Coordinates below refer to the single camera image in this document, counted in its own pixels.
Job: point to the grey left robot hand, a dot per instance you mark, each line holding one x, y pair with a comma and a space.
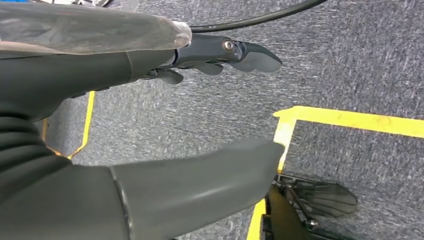
165, 192

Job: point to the yellow floor tape square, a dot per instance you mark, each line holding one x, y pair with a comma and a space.
87, 119
348, 118

